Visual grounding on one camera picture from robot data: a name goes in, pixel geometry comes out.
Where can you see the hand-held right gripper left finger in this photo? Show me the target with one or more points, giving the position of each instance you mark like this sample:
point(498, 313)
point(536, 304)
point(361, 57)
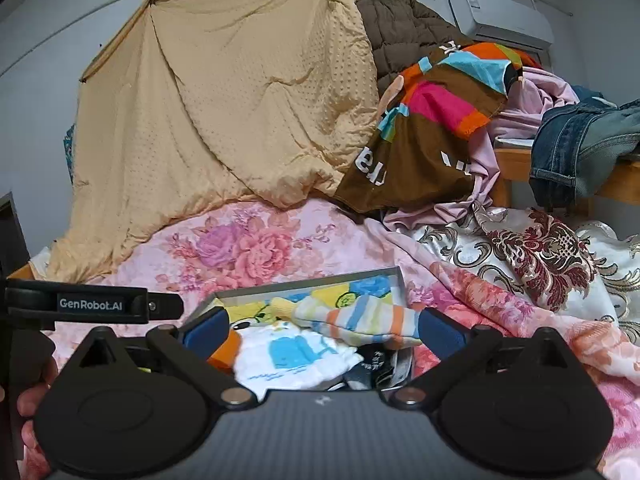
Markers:
point(206, 332)

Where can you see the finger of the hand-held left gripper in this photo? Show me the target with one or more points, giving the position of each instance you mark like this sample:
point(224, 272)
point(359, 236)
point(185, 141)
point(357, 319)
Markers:
point(165, 306)

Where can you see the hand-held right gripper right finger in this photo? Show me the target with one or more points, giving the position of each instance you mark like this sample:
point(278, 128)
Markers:
point(440, 332)

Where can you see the orange sock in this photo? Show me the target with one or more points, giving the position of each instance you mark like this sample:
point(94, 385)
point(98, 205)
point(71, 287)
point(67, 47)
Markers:
point(225, 355)

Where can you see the striped sock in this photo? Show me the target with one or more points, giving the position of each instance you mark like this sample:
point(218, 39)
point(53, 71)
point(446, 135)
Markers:
point(360, 322)

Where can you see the white towel with blue print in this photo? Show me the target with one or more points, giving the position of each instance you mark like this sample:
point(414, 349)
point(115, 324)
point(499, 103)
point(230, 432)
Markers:
point(295, 355)

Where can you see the grey box tray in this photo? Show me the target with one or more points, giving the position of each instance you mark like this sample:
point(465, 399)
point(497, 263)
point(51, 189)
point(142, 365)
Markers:
point(310, 280)

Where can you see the person's left hand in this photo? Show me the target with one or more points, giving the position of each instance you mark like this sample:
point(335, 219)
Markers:
point(30, 405)

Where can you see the cartoon print cloth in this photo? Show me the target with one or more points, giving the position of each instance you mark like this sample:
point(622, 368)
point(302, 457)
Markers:
point(340, 292)

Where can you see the dark framed panel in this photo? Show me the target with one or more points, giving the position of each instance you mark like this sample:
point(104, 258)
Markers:
point(12, 235)

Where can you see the brown multicoloured cloth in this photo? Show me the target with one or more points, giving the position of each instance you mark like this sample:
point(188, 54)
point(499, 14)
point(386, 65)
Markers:
point(415, 160)

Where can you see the beige dotted quilt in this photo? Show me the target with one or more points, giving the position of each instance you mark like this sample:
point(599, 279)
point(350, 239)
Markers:
point(225, 110)

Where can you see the blue jeans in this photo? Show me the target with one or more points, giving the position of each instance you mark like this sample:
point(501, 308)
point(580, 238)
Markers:
point(575, 145)

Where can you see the pale pink cloth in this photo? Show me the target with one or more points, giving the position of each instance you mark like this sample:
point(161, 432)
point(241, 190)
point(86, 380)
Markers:
point(530, 110)

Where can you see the brown quilted jacket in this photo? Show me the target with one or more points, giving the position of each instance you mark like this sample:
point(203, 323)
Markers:
point(400, 35)

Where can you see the white air conditioner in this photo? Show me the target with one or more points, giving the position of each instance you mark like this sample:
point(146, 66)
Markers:
point(500, 20)

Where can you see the teal wall poster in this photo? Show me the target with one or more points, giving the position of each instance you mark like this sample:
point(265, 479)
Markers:
point(68, 147)

